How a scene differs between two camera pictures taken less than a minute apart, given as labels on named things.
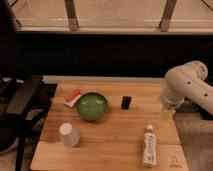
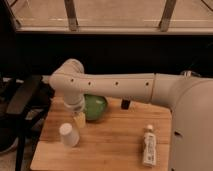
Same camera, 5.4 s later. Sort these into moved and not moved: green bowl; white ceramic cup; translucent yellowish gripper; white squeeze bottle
Moved: translucent yellowish gripper
Not moved: white squeeze bottle; green bowl; white ceramic cup
